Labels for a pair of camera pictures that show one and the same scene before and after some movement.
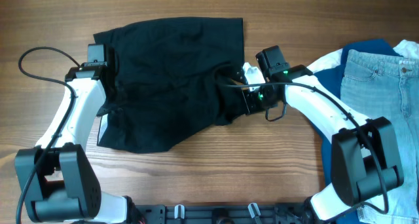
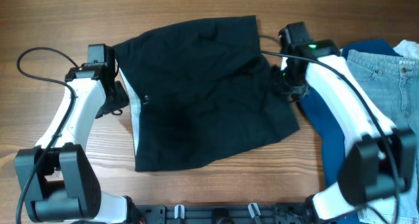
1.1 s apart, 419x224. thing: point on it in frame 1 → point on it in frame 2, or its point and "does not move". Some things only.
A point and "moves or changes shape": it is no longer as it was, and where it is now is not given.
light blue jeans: x=380 y=86 does not move
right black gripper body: x=249 y=101 → x=287 y=86
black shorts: x=175 y=80 moves or changes shape
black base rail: x=224 y=214 does not move
